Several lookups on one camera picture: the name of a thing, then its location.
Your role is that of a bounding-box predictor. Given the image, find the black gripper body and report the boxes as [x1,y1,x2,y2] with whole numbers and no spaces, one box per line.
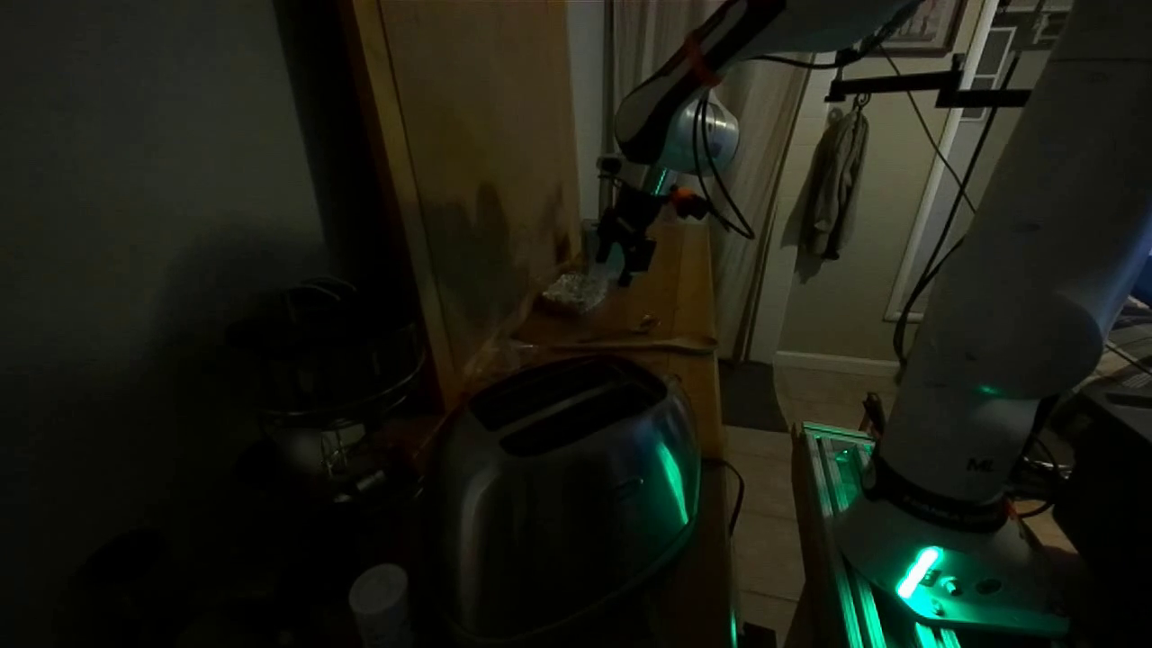
[596,177,666,245]

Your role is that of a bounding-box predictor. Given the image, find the small white cup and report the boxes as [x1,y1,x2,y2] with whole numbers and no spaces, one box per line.
[346,562,418,648]

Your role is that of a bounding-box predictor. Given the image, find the pale window curtain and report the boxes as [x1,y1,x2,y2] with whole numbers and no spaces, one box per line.
[603,0,820,364]

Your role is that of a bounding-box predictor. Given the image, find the wooden cabinet panel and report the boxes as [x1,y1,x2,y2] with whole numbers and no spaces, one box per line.
[346,0,585,412]

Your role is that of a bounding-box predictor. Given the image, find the hanging grey cloth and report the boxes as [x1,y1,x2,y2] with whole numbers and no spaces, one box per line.
[790,102,873,288]

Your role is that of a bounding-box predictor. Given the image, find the stainless steel toaster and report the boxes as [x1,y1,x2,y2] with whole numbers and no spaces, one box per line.
[427,351,708,648]

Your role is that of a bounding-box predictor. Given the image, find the dark glass jar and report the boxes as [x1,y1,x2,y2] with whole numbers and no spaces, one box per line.
[224,273,438,512]

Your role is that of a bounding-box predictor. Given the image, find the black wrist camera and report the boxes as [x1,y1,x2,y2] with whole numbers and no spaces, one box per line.
[663,189,712,224]

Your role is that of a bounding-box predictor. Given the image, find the black toaster power cord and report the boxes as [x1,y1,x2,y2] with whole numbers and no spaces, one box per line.
[697,454,751,542]

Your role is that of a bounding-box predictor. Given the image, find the aluminium mounting frame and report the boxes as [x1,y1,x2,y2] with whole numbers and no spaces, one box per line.
[787,418,963,648]

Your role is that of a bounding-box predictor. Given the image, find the black wall bracket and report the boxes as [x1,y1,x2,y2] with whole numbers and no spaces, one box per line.
[820,53,1038,113]

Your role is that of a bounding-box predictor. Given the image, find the framed wall picture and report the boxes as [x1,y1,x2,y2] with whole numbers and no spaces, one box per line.
[877,0,963,59]

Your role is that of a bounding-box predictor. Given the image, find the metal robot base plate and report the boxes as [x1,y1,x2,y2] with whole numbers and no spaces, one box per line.
[834,492,1071,642]

